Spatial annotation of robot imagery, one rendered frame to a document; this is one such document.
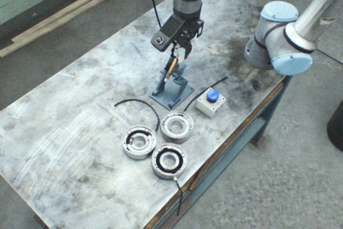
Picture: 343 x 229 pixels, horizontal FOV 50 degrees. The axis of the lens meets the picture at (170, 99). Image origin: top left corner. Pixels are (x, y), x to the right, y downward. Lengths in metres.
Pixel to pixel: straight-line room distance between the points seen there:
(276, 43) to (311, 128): 1.19
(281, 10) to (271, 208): 1.09
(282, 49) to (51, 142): 0.77
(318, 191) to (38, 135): 1.49
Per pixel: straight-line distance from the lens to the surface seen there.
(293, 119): 2.33
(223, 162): 1.79
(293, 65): 1.21
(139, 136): 1.14
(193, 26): 1.06
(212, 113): 1.20
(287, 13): 1.29
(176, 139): 1.13
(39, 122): 1.24
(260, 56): 1.37
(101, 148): 1.16
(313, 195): 2.13
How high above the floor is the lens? 1.81
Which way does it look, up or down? 54 degrees down
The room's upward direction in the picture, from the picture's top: 5 degrees clockwise
